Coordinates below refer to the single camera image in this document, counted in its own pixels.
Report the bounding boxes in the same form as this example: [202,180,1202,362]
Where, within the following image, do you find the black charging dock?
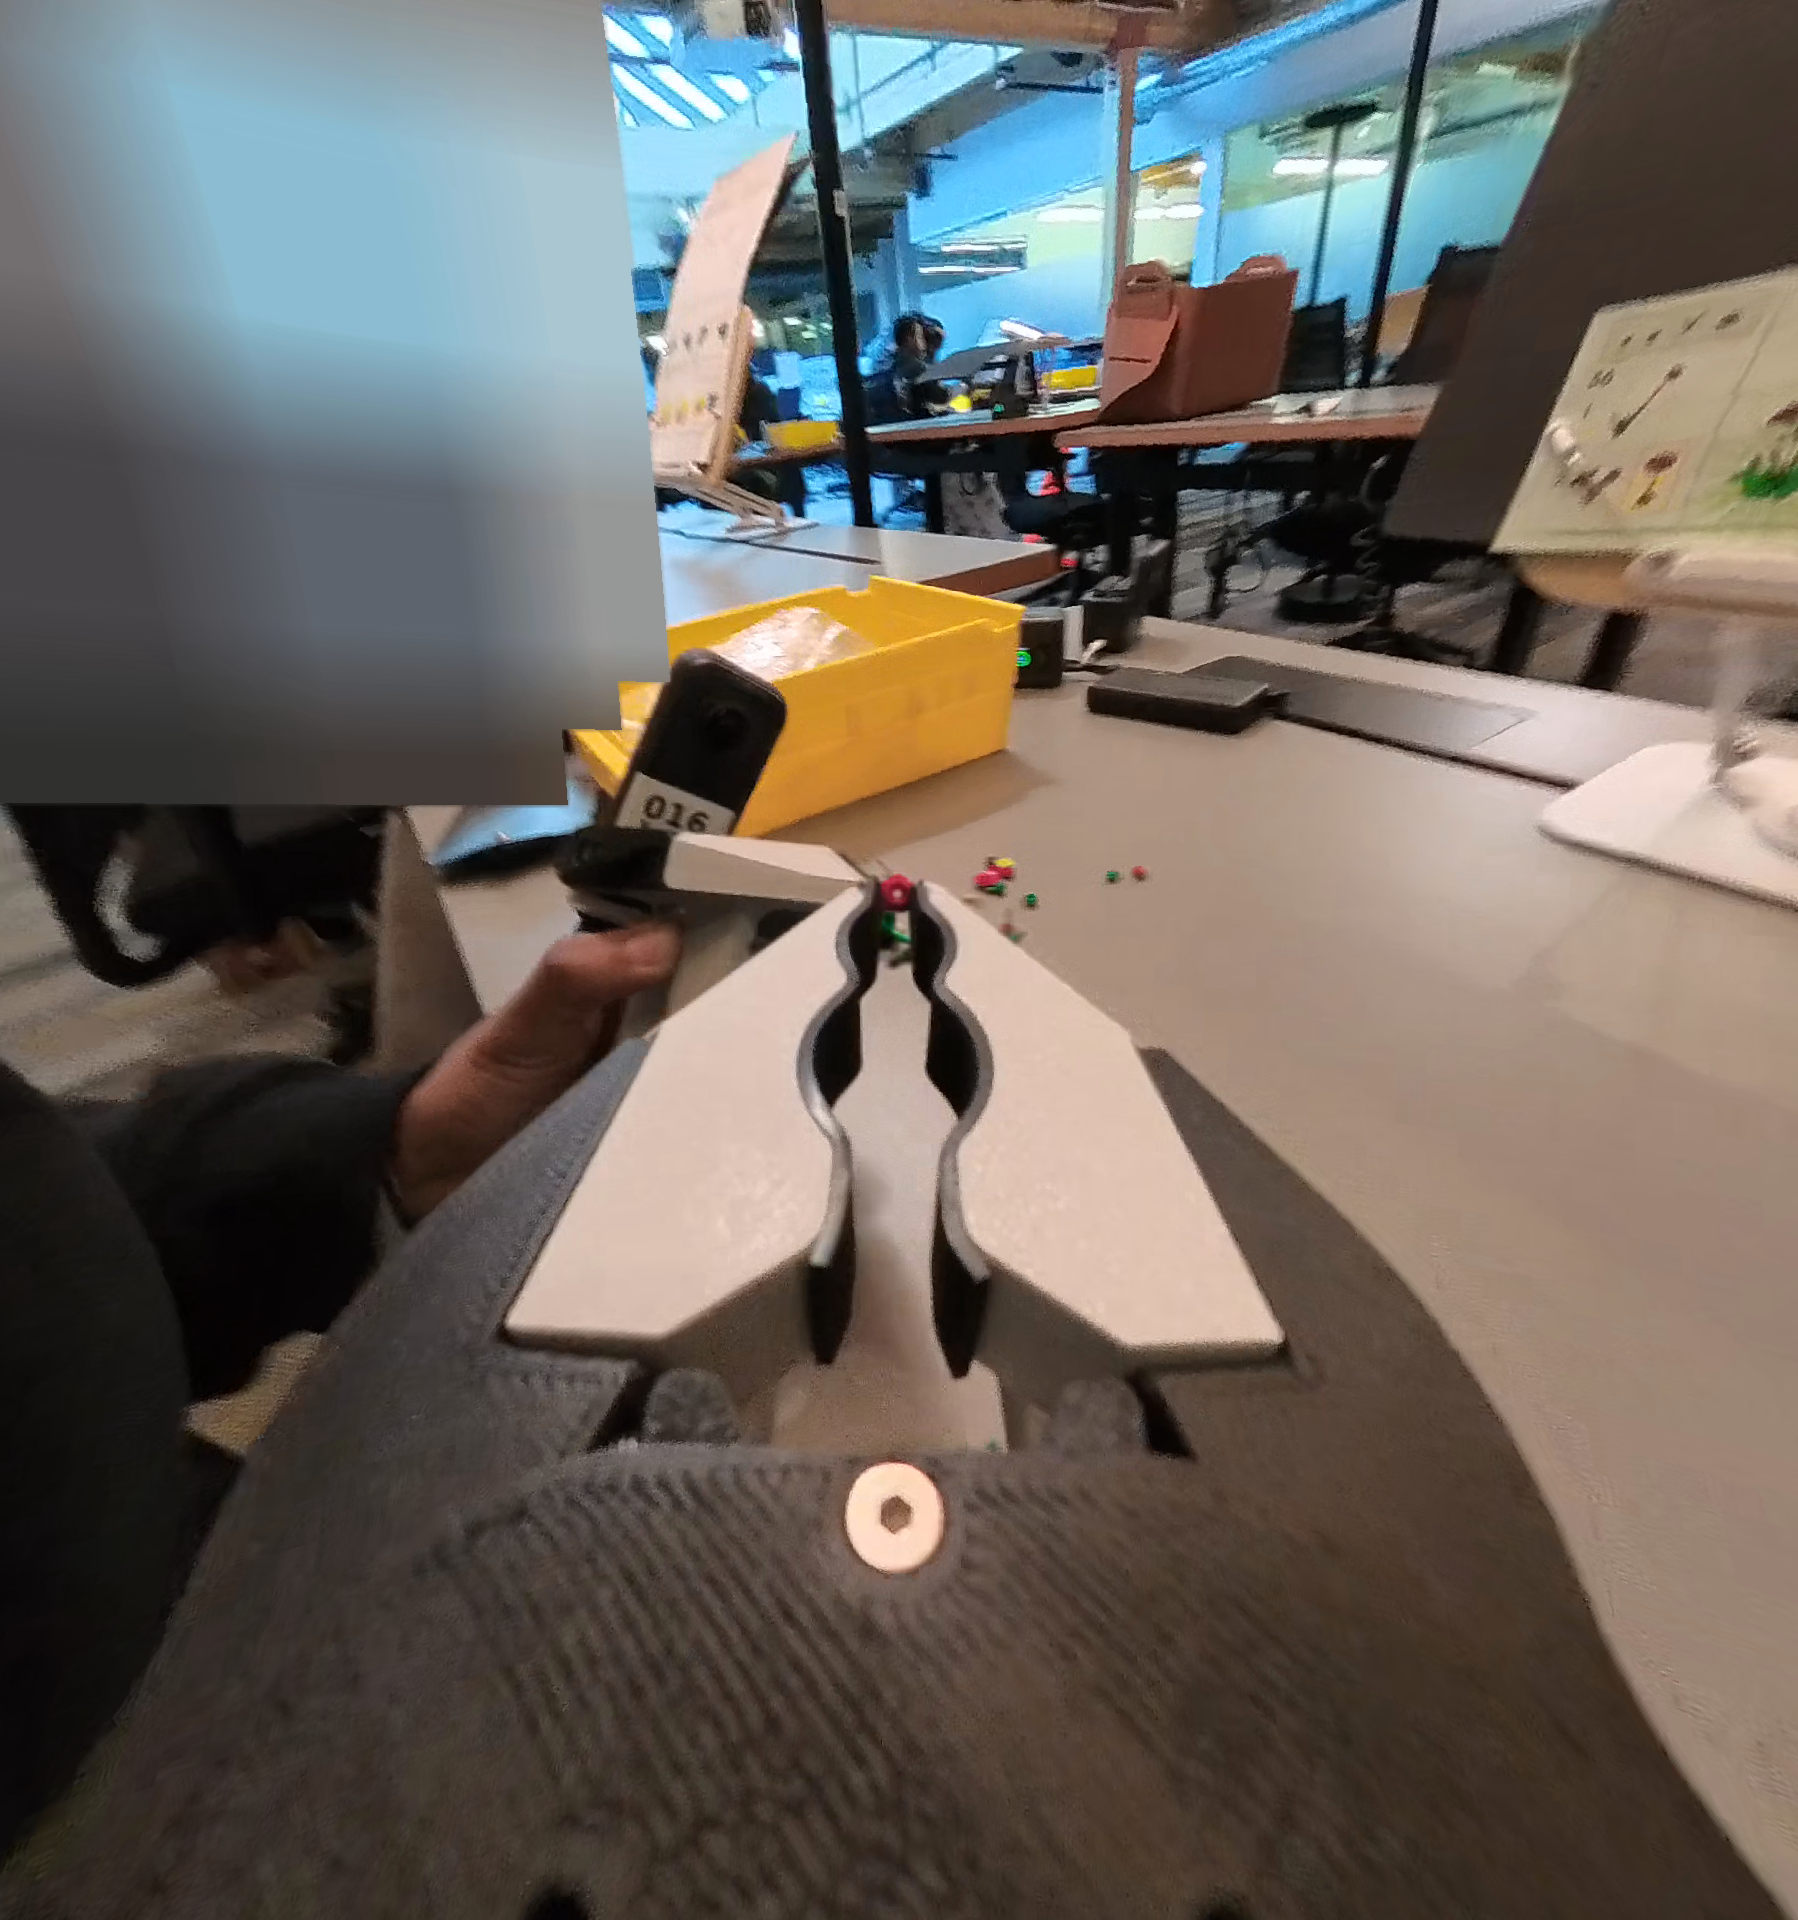
[1080,542,1175,655]

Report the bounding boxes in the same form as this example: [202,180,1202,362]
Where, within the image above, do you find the black power adapter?
[1086,664,1293,740]

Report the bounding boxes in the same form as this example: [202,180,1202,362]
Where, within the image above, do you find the person's left forearm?
[81,1050,445,1405]

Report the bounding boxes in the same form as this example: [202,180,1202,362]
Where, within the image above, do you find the open instruction booklet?
[1489,257,1798,562]

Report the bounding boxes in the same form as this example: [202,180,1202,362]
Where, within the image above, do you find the crinkled clear plastic bag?
[703,606,880,679]

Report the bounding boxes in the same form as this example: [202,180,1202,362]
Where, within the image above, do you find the scattered small toy pieces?
[962,852,1150,951]

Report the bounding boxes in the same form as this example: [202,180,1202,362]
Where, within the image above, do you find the black pouch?
[433,802,601,883]

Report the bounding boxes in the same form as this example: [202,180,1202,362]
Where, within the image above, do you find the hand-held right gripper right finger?
[906,885,1289,1437]

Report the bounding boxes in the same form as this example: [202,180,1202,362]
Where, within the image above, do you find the neighbouring pale table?
[660,508,1061,636]

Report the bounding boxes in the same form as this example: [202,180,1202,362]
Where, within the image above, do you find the long wooden desk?
[865,381,1442,459]

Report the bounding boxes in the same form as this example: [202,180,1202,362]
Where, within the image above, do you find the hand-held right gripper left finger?
[505,883,883,1437]

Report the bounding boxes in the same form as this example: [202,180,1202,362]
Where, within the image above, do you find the dark desk divider panel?
[1384,0,1798,553]

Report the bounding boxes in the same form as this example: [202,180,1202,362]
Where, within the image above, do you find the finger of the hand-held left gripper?
[666,831,871,913]
[652,903,822,1040]

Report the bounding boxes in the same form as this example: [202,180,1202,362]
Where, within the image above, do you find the large instruction board on stand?
[643,132,822,536]

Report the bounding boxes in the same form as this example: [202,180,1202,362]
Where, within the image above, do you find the yellow plastic bin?
[567,578,1025,839]

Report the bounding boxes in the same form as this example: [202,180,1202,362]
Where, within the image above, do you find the white book stand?
[1539,418,1798,928]

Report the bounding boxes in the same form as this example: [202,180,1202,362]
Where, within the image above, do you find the black table cable hatch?
[1190,652,1542,755]

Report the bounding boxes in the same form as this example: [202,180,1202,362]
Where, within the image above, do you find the black floor lamp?
[789,0,865,532]

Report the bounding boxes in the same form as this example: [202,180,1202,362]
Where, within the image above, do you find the brown tote bag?
[1096,257,1299,429]

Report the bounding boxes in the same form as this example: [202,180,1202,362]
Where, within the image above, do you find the person's left hand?
[387,919,686,1226]

